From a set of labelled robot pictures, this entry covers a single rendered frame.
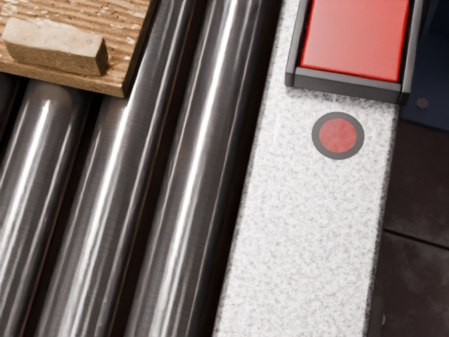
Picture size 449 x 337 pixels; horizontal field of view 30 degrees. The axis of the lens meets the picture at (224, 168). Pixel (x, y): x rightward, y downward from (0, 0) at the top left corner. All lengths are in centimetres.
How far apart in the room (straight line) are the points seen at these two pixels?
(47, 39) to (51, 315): 16
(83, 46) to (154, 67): 6
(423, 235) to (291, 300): 101
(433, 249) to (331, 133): 97
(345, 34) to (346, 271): 15
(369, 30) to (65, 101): 19
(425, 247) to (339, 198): 98
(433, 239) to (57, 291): 106
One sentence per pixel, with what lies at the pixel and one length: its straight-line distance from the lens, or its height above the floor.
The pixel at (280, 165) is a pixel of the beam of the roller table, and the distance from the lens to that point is 50.
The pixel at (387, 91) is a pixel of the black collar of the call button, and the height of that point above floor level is 93.
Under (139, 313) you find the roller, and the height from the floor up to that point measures 92.
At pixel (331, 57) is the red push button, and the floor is 93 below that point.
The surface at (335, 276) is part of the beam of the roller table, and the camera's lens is 48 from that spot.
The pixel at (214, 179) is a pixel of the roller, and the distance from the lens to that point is 49.
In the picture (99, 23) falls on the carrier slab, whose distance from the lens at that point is 53.
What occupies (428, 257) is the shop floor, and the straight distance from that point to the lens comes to 146.
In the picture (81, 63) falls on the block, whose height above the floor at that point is 95.
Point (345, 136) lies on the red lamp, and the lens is 51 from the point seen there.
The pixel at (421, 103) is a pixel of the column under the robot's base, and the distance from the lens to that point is 155.
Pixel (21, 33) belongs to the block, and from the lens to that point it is 50.
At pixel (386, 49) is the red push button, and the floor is 93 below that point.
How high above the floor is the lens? 138
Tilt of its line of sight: 68 degrees down
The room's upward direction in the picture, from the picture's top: 5 degrees counter-clockwise
